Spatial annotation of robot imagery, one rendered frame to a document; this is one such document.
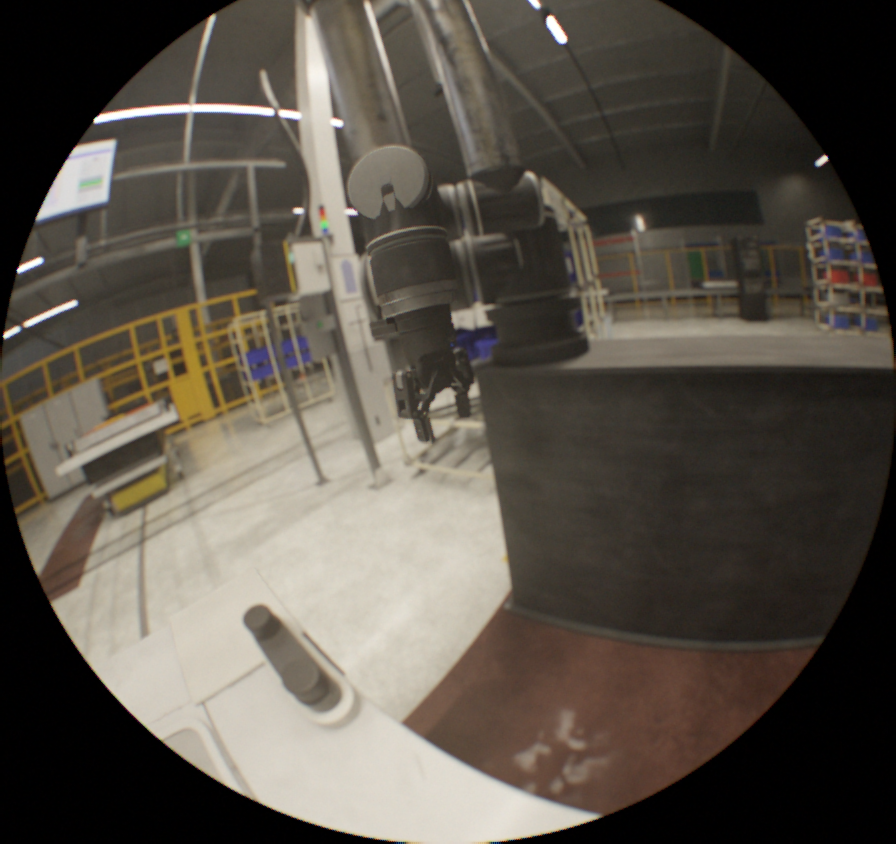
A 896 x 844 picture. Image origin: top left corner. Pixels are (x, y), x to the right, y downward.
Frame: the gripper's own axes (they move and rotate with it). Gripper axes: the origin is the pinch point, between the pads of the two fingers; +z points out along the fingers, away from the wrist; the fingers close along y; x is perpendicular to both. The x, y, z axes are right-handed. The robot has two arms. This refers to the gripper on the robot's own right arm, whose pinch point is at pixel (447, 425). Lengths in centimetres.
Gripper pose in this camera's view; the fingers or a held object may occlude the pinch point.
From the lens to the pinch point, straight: 44.8
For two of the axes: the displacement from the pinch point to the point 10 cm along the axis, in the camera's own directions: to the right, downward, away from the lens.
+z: 2.0, 9.4, 2.6
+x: -7.9, 0.0, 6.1
